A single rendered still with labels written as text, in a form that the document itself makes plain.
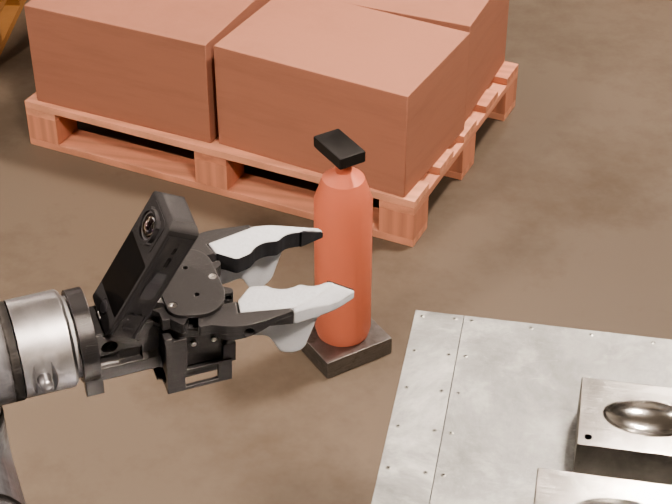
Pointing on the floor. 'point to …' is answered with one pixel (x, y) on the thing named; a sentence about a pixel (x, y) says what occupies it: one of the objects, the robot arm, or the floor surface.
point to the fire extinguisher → (344, 261)
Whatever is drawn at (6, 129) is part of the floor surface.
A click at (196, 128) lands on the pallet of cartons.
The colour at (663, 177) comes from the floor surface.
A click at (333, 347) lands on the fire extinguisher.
